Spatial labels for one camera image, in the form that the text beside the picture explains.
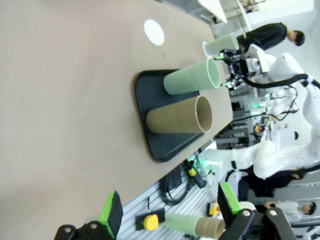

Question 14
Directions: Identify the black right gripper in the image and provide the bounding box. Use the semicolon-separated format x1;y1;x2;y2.
218;51;249;91

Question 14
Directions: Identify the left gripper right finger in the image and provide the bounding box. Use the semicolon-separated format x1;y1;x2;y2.
217;181;295;240

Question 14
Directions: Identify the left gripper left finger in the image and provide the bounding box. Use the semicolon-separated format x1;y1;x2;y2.
53;190;124;240

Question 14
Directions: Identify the white scalloped paper coaster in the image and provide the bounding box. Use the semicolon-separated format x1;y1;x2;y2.
201;39;210;57
143;19;166;47

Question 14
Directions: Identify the yellow emergency stop box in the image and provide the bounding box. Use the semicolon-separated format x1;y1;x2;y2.
207;202;221;217

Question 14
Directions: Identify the brown plastic cup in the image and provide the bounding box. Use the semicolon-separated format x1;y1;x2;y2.
194;216;213;236
203;216;226;237
146;95;213;135

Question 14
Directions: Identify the yellow round push button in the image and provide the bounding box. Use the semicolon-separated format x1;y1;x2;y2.
143;214;160;231

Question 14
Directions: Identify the seated person in black clothes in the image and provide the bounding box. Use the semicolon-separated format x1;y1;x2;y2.
239;167;308;198

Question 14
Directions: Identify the standing person in black top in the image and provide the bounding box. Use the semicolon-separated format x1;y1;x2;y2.
236;22;306;51

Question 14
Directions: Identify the person in grey hoodie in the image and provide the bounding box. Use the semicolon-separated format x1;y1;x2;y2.
263;201;317;223

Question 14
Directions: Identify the white rectangular table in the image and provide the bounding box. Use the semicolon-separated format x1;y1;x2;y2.
199;0;253;25

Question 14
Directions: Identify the black plastic serving tray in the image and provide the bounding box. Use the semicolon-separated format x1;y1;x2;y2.
131;69;213;163

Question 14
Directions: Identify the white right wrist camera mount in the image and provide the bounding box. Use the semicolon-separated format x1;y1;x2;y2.
244;56;260;70

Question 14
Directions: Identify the black handheld switch yellow label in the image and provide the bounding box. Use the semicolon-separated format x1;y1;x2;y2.
183;159;208;189

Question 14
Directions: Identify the black corrugated cable hose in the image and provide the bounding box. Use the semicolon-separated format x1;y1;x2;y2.
241;73;320;88

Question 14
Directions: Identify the black coiled cable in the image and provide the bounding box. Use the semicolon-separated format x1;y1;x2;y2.
158;164;196;207

